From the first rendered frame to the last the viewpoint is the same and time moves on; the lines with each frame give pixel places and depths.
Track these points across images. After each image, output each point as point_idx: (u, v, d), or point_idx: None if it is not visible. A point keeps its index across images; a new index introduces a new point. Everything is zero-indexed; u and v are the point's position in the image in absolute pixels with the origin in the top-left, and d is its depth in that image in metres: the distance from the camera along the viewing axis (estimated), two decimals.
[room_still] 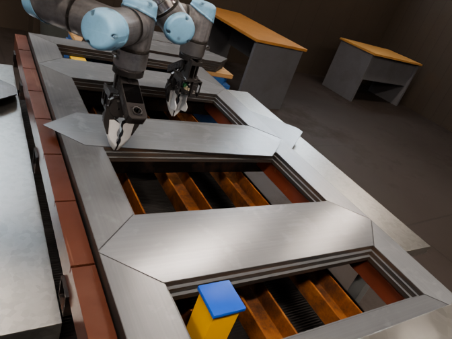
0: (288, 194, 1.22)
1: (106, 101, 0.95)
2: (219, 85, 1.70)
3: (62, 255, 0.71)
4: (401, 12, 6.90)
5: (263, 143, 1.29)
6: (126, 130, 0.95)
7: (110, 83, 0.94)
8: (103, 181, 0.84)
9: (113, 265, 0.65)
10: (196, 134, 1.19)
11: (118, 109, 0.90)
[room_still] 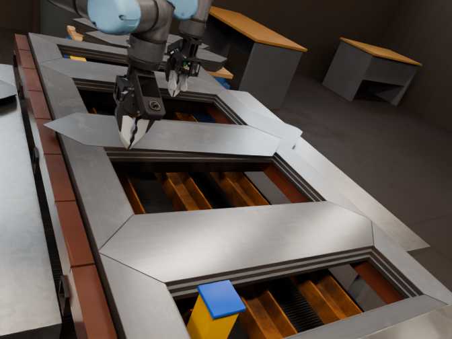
0: (288, 194, 1.22)
1: (118, 95, 0.87)
2: (219, 85, 1.70)
3: (62, 255, 0.71)
4: (401, 12, 6.90)
5: (263, 143, 1.29)
6: (140, 127, 0.87)
7: (123, 75, 0.86)
8: (103, 181, 0.84)
9: (113, 265, 0.65)
10: (196, 134, 1.19)
11: (132, 105, 0.82)
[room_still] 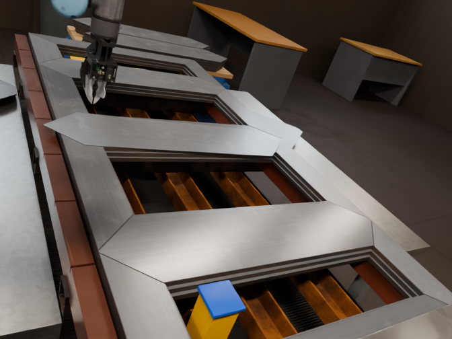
0: (288, 194, 1.22)
1: None
2: (219, 85, 1.70)
3: (62, 255, 0.71)
4: (401, 12, 6.90)
5: (263, 143, 1.29)
6: None
7: None
8: (103, 181, 0.84)
9: (113, 265, 0.65)
10: (196, 134, 1.19)
11: None
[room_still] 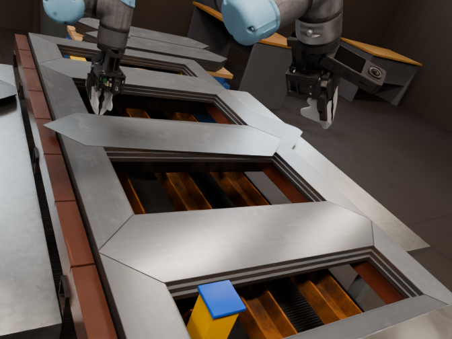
0: (288, 194, 1.22)
1: (293, 90, 0.73)
2: (219, 85, 1.70)
3: (62, 255, 0.71)
4: (401, 12, 6.90)
5: (263, 143, 1.29)
6: (335, 99, 0.76)
7: (288, 68, 0.71)
8: (103, 181, 0.84)
9: (113, 265, 0.65)
10: (196, 134, 1.19)
11: (331, 89, 0.70)
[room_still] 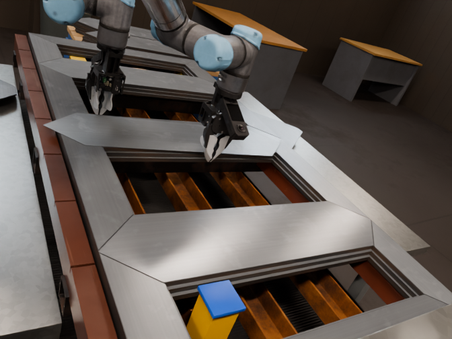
0: (288, 194, 1.22)
1: (202, 118, 1.05)
2: None
3: (62, 255, 0.71)
4: (401, 12, 6.90)
5: (263, 143, 1.29)
6: (222, 144, 1.05)
7: (208, 101, 1.04)
8: (103, 181, 0.84)
9: (113, 265, 0.65)
10: (196, 134, 1.19)
11: (218, 126, 1.00)
